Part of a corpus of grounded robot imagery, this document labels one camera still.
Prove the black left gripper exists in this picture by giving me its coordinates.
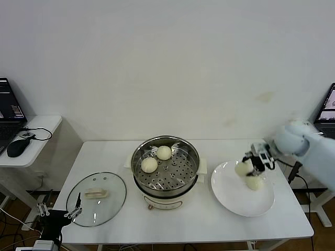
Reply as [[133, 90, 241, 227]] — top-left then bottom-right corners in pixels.
[[36, 189, 84, 240]]

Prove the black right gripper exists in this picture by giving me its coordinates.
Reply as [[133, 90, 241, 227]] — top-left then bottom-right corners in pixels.
[[242, 154, 267, 177]]

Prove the white steamed baozi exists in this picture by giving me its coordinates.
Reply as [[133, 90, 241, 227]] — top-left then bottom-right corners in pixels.
[[156, 145, 173, 161], [234, 161, 252, 178], [245, 175, 264, 191], [141, 157, 159, 173]]

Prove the glass lid with cream handle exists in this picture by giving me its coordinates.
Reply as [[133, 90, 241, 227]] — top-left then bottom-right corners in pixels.
[[65, 172, 127, 227]]

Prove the stainless steel steamer basket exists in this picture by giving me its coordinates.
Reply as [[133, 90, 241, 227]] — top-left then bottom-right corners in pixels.
[[131, 135, 201, 192]]

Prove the white round plate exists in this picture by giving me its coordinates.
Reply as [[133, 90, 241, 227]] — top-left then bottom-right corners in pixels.
[[210, 159, 276, 218]]

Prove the black computer mouse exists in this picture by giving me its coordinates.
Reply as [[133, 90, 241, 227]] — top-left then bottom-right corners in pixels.
[[7, 139, 30, 158]]

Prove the white side table with mouse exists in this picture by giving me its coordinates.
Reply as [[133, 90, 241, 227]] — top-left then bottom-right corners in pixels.
[[0, 115, 63, 231]]

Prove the black laptop with light screen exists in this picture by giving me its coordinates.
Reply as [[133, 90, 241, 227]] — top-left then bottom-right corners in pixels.
[[312, 83, 335, 138]]

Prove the white side table with label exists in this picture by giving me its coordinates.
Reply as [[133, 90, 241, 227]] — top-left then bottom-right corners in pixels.
[[287, 182, 335, 228]]

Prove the cream electric cooker base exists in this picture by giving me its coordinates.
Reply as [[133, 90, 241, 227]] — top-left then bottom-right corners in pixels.
[[123, 154, 208, 211]]

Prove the black laptop with dark screen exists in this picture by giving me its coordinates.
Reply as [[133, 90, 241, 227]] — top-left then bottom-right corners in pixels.
[[0, 77, 28, 155]]

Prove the black cable with adapter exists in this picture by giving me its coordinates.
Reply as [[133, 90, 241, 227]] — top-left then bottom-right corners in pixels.
[[287, 161, 325, 223]]

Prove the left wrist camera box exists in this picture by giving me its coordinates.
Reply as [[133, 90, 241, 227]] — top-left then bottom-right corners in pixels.
[[15, 239, 55, 251]]

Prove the white floor cable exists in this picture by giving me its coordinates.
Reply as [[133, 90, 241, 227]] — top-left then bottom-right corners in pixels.
[[0, 206, 40, 233]]

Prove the thin black mouse cable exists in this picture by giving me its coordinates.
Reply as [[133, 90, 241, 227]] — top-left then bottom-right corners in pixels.
[[22, 127, 53, 142]]

